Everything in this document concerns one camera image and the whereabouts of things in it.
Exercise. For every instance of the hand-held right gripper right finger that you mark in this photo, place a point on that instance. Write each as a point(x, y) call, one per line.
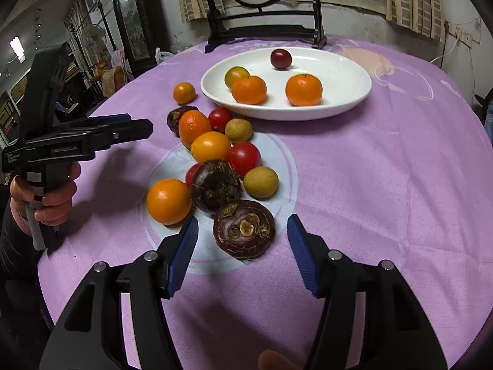
point(302, 254)

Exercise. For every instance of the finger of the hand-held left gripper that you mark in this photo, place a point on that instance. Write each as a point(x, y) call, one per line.
point(127, 133)
point(111, 117)

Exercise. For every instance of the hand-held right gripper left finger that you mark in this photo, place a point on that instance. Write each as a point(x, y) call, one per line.
point(181, 262)

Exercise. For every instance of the small dark water chestnut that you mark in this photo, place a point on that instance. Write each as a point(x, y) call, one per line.
point(175, 117)

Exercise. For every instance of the large dark water chestnut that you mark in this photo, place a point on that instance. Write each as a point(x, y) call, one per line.
point(244, 229)

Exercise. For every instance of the small smooth orange kumquat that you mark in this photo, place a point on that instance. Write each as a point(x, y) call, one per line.
point(184, 93)

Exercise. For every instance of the yellow-brown longan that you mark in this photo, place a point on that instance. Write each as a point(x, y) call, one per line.
point(260, 182)
point(238, 130)

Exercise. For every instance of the small red cherry tomato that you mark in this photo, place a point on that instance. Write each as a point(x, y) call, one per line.
point(219, 117)

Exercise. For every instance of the white oval plate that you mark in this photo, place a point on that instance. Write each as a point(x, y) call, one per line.
point(339, 84)

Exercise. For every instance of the person's left forearm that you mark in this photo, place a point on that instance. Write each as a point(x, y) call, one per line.
point(13, 254)

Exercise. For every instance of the person's left hand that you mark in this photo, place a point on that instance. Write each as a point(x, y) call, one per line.
point(57, 206)

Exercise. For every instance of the person's right hand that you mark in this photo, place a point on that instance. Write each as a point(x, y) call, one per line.
point(275, 361)

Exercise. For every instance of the white lamp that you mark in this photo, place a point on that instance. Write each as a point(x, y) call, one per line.
point(17, 49)

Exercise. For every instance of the white electric fan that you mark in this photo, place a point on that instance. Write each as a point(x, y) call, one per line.
point(92, 37)

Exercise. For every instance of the white plastic bag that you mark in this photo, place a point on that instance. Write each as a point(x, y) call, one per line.
point(162, 56)

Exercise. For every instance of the purple printed tablecloth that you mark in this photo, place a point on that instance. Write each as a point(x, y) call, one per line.
point(366, 185)

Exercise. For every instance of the dark wooden cabinet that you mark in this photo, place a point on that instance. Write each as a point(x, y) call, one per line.
point(134, 23)

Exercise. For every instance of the greenish orange mandarin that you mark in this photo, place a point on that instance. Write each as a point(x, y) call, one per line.
point(235, 74)

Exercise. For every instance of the dark purple plum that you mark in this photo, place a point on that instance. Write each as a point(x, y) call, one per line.
point(280, 59)

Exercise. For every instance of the white wall socket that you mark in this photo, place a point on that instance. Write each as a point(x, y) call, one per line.
point(464, 34)

